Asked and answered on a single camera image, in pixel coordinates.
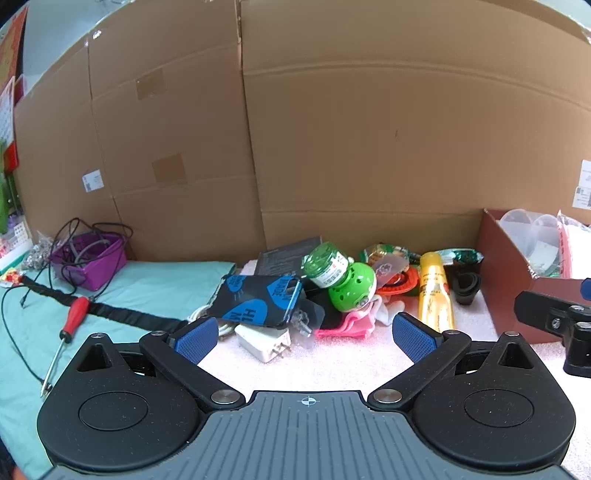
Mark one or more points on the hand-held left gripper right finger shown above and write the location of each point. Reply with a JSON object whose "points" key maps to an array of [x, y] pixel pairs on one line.
{"points": [[415, 339]]}

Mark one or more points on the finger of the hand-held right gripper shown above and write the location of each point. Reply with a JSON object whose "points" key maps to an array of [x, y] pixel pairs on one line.
{"points": [[538, 311], [579, 355]]}

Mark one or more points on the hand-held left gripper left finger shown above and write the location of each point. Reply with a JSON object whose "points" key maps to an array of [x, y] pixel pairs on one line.
{"points": [[196, 339]]}

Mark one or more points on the white glove with pink cuff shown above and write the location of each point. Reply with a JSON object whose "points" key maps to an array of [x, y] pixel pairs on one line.
{"points": [[382, 310], [344, 325]]}

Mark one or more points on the brown cardboard box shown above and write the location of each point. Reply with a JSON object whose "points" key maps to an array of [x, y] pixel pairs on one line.
{"points": [[498, 286]]}

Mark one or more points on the yellow bottle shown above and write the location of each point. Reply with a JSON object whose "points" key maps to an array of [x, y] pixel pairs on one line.
{"points": [[435, 295]]}

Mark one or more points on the clear adhesive hook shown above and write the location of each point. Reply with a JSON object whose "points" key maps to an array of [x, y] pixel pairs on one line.
{"points": [[390, 270], [310, 318]]}

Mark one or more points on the orange silicone item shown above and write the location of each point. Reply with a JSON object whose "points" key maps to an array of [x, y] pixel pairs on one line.
{"points": [[404, 281]]}

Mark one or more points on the white charger plug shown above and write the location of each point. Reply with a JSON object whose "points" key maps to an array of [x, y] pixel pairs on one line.
{"points": [[258, 341]]}

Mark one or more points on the teal cloth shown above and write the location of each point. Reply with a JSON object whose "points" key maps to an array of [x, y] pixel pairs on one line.
{"points": [[152, 286]]}

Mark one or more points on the black and blue packet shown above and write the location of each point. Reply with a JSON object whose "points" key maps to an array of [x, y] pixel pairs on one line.
{"points": [[254, 300]]}

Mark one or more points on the pink and white packet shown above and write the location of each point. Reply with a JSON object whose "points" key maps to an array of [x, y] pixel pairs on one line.
{"points": [[575, 249]]}

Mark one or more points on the black plastic cups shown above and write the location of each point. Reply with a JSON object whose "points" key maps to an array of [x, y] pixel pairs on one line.
{"points": [[466, 284]]}

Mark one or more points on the clear plastic containers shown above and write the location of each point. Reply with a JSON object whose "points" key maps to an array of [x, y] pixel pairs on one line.
{"points": [[526, 230]]}

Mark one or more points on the green round plastic device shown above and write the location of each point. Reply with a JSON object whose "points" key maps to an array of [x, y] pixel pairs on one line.
{"points": [[353, 286]]}

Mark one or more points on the green flat packet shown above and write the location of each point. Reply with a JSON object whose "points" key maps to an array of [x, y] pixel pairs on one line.
{"points": [[457, 255]]}

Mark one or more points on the green snack packet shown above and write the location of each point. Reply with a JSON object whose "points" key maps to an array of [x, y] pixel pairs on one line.
{"points": [[381, 251]]}

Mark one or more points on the black cloth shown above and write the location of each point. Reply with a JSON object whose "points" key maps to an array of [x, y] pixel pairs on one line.
{"points": [[318, 295]]}

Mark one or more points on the green capped repellent bottle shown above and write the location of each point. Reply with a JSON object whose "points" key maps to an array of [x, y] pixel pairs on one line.
{"points": [[325, 265]]}

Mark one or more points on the black box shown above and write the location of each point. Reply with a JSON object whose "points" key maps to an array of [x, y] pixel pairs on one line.
{"points": [[281, 258]]}

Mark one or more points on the purple plastic basket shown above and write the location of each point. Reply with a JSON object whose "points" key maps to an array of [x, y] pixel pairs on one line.
{"points": [[99, 270]]}

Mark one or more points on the white shipping label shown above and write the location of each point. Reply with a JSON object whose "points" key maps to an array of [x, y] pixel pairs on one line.
{"points": [[584, 189]]}

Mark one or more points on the bag of metal bolts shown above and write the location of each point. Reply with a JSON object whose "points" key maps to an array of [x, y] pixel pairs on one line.
{"points": [[39, 254]]}

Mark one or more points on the small white label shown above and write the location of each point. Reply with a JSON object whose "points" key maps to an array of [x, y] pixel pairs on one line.
{"points": [[93, 182]]}

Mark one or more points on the red candy wrapper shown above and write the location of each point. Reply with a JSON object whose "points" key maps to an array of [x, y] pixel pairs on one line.
{"points": [[11, 277]]}

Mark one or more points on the white plastic grid tray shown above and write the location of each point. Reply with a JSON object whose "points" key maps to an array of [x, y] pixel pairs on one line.
{"points": [[14, 240]]}

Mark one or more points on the cardboard panel with tape patches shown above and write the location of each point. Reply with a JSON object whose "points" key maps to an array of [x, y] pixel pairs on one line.
{"points": [[175, 115]]}

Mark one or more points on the large cardboard panel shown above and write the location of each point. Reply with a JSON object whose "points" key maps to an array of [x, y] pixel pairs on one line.
{"points": [[392, 115]]}

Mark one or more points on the red wall poster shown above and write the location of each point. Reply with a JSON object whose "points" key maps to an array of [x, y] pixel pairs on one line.
{"points": [[9, 55]]}

